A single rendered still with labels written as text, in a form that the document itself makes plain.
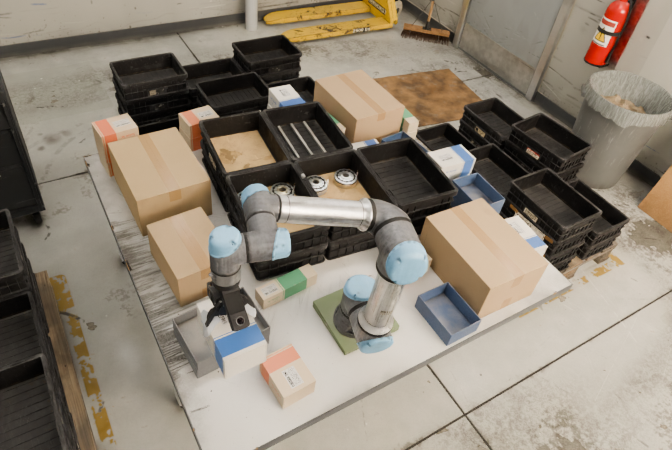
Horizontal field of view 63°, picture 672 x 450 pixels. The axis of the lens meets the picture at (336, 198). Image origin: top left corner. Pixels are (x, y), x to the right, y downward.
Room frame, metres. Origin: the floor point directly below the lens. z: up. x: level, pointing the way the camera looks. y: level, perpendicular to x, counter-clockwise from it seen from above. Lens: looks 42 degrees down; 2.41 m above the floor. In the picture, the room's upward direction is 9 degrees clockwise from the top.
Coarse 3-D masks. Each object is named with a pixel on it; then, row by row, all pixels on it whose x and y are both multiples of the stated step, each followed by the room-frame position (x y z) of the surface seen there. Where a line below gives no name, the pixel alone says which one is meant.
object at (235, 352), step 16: (208, 304) 0.89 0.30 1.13; (224, 320) 0.84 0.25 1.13; (208, 336) 0.81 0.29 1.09; (224, 336) 0.79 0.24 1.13; (240, 336) 0.80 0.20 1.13; (256, 336) 0.81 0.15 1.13; (224, 352) 0.75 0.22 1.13; (240, 352) 0.75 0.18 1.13; (256, 352) 0.78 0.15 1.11; (224, 368) 0.72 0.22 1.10; (240, 368) 0.75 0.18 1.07
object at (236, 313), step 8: (224, 296) 0.82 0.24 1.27; (232, 296) 0.83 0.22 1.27; (240, 296) 0.83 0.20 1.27; (224, 304) 0.81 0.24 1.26; (232, 304) 0.81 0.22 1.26; (240, 304) 0.81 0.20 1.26; (232, 312) 0.79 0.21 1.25; (240, 312) 0.80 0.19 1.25; (232, 320) 0.78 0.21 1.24; (240, 320) 0.78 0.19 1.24; (248, 320) 0.79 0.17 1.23; (232, 328) 0.76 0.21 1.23; (240, 328) 0.77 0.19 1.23
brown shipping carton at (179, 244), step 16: (160, 224) 1.40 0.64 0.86; (176, 224) 1.41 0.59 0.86; (192, 224) 1.43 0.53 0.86; (208, 224) 1.44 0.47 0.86; (160, 240) 1.32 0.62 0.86; (176, 240) 1.33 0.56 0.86; (192, 240) 1.35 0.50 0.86; (160, 256) 1.29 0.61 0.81; (176, 256) 1.26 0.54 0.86; (192, 256) 1.27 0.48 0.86; (208, 256) 1.28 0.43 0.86; (176, 272) 1.19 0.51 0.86; (192, 272) 1.20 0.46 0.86; (208, 272) 1.23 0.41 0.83; (176, 288) 1.18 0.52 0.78; (192, 288) 1.19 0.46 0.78
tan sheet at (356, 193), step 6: (324, 174) 1.87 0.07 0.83; (330, 174) 1.88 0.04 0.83; (330, 180) 1.84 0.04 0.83; (330, 186) 1.80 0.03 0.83; (336, 186) 1.81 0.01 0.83; (360, 186) 1.83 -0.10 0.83; (330, 192) 1.76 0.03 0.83; (336, 192) 1.77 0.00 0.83; (342, 192) 1.77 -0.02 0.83; (348, 192) 1.78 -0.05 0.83; (354, 192) 1.78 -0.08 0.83; (360, 192) 1.79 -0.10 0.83; (366, 192) 1.80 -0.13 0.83; (330, 198) 1.72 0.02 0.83; (336, 198) 1.73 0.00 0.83; (342, 198) 1.73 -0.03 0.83; (348, 198) 1.74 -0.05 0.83; (354, 198) 1.75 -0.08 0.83; (360, 198) 1.75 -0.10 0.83
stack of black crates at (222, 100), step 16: (208, 80) 2.87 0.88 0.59; (224, 80) 2.92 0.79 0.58; (240, 80) 2.99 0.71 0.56; (256, 80) 3.01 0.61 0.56; (208, 96) 2.86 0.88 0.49; (224, 96) 2.88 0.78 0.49; (240, 96) 2.91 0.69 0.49; (256, 96) 2.94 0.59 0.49; (224, 112) 2.64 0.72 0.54; (240, 112) 2.69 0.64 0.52
